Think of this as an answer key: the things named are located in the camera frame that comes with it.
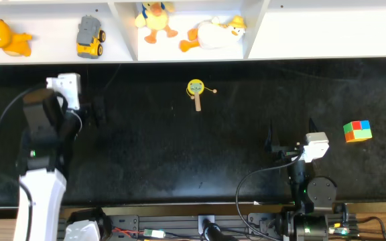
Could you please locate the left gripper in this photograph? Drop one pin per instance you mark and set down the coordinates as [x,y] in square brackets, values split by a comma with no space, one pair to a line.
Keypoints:
[86,112]

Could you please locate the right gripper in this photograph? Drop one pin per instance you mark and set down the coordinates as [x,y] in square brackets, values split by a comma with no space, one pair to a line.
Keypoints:
[283,153]

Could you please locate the grey and yellow toy truck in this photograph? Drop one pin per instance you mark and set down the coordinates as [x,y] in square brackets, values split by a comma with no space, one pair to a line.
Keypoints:
[88,37]

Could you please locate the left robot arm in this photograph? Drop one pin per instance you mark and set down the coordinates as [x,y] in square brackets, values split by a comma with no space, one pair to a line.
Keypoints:
[42,194]

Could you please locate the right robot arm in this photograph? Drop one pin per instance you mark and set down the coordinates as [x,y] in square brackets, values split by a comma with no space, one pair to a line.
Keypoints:
[320,192]

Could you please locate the many-coloured puzzle cube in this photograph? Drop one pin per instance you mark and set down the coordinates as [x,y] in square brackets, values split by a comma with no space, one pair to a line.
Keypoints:
[357,131]

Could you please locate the white shelf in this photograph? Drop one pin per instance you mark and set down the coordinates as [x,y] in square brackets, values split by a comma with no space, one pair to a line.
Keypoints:
[52,47]

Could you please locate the yellow rattle drum toy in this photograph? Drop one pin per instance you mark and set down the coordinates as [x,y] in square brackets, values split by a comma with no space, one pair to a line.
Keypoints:
[195,87]

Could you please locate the white plush duck yellow hat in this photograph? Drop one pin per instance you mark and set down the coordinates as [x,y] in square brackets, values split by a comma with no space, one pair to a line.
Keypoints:
[216,35]

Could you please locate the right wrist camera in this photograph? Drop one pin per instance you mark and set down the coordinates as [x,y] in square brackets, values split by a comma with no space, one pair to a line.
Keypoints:
[316,145]

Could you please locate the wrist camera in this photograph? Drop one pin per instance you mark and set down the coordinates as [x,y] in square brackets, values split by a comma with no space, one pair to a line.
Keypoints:
[316,145]
[65,87]

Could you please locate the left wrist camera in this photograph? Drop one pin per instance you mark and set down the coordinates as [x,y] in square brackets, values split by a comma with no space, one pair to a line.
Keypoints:
[65,87]

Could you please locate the mounting rail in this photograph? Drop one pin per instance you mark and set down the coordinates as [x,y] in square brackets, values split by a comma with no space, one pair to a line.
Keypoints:
[179,224]

